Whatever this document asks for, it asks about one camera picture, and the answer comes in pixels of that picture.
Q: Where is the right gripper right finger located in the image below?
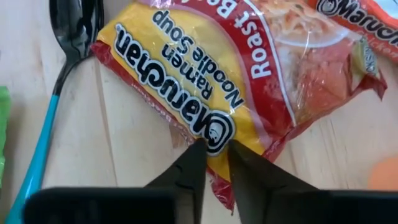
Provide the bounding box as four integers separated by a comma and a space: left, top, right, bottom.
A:
228, 139, 398, 224

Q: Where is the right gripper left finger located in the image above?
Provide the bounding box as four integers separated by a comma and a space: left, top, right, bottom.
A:
24, 138, 208, 224

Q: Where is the green ramen noodle packet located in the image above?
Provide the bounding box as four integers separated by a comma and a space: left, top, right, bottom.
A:
0, 85, 12, 187

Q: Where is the red yellow ramen packet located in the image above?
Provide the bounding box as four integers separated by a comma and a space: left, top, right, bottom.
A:
90, 0, 388, 215

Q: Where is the black spoon teal handle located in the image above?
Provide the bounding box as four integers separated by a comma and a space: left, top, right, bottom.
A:
4, 0, 105, 224

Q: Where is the orange translucent plastic bin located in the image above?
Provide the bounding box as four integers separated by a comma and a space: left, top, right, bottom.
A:
366, 157, 398, 191

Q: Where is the orange ramen noodle packet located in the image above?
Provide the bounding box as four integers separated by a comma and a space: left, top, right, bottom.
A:
306, 0, 398, 63

